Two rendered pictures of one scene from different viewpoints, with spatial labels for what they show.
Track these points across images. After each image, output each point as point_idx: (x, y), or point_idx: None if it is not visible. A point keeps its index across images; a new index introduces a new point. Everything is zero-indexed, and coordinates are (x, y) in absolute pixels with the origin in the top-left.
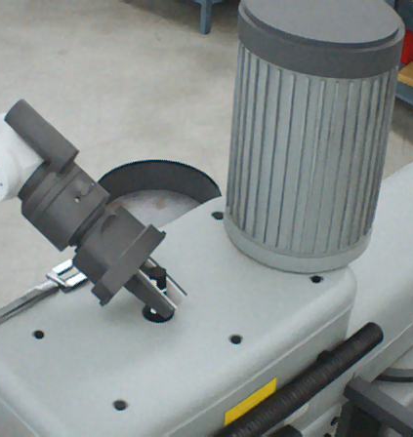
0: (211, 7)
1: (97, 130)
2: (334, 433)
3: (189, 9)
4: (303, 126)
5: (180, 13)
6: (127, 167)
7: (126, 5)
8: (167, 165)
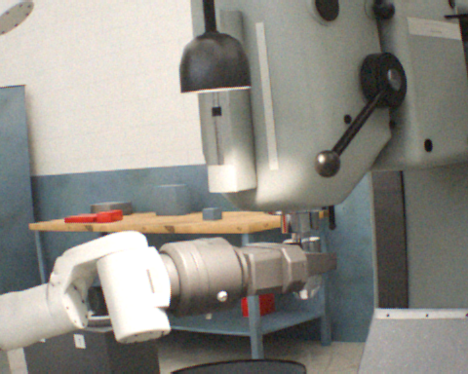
0: (261, 337)
1: None
2: (459, 32)
3: (238, 356)
4: None
5: (227, 360)
6: (197, 368)
7: (167, 360)
8: (241, 364)
